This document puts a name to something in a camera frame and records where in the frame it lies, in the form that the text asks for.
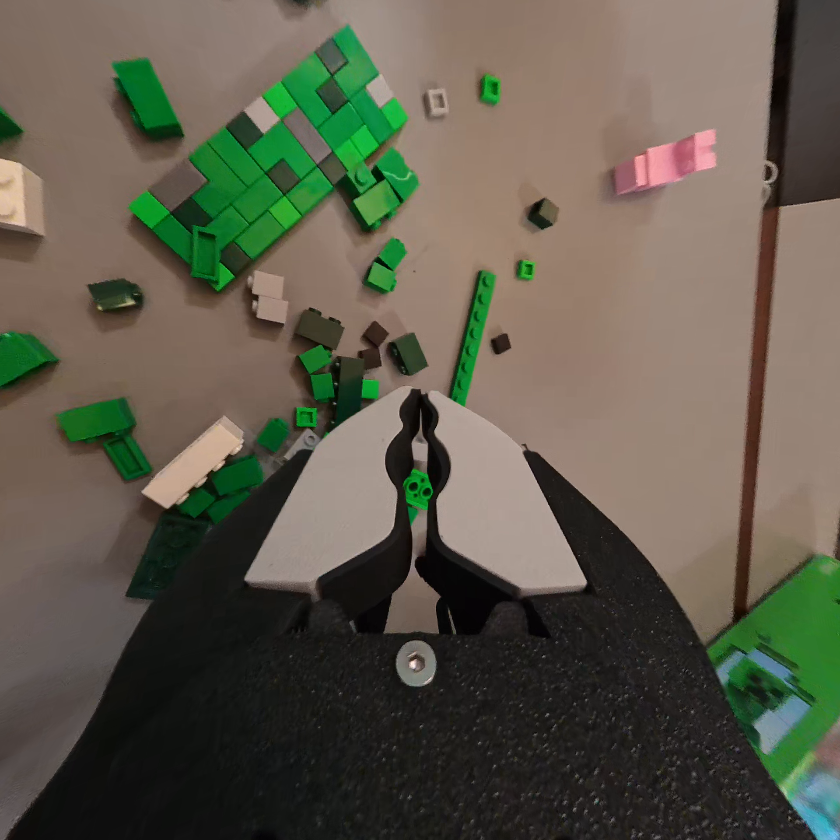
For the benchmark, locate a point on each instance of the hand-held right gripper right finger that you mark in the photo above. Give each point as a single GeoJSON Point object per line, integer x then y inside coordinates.
{"type": "Point", "coordinates": [505, 518]}

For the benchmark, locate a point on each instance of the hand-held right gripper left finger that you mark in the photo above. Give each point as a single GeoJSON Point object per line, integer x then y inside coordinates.
{"type": "Point", "coordinates": [328, 512]}

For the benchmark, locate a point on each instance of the green round-holed toy brick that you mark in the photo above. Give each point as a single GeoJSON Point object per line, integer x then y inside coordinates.
{"type": "Point", "coordinates": [418, 489]}

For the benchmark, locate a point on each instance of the long white toy brick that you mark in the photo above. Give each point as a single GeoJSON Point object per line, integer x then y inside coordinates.
{"type": "Point", "coordinates": [193, 463]}

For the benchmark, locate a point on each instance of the dark green toy plate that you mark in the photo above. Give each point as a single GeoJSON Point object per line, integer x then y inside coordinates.
{"type": "Point", "coordinates": [167, 554]}

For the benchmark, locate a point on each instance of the small dark grey toy brick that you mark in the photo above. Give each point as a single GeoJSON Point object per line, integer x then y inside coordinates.
{"type": "Point", "coordinates": [500, 342]}

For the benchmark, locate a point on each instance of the pile of mixed toy bricks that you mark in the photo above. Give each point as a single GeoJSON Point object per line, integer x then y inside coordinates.
{"type": "Point", "coordinates": [318, 328]}

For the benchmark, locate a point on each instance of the long green toy plate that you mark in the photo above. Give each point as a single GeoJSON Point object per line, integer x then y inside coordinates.
{"type": "Point", "coordinates": [476, 328]}

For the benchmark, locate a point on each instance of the green flat tile brick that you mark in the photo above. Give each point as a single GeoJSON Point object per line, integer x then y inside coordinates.
{"type": "Point", "coordinates": [128, 457]}

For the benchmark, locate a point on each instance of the green slope toy brick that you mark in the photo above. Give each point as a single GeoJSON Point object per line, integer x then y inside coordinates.
{"type": "Point", "coordinates": [148, 98]}
{"type": "Point", "coordinates": [95, 420]}

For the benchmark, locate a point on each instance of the brown wooden strip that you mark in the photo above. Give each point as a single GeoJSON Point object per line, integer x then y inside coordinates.
{"type": "Point", "coordinates": [754, 394]}

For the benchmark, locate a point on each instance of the green hollow tile brick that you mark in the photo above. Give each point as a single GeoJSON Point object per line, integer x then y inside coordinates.
{"type": "Point", "coordinates": [205, 253]}

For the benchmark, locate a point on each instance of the small dark green toy brick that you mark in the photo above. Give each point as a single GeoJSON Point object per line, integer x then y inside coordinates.
{"type": "Point", "coordinates": [543, 213]}
{"type": "Point", "coordinates": [115, 295]}

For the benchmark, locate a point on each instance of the green printed toy box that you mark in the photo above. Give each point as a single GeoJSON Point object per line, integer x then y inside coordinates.
{"type": "Point", "coordinates": [787, 656]}

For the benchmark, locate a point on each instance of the green mosaic brick assembly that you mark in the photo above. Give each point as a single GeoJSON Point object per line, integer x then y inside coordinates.
{"type": "Point", "coordinates": [262, 164]}

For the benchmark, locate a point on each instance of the pink toy brick piece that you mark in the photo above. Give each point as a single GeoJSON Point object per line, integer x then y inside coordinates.
{"type": "Point", "coordinates": [666, 161]}

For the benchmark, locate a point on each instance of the black cabinet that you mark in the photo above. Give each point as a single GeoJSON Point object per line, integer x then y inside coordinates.
{"type": "Point", "coordinates": [810, 98]}

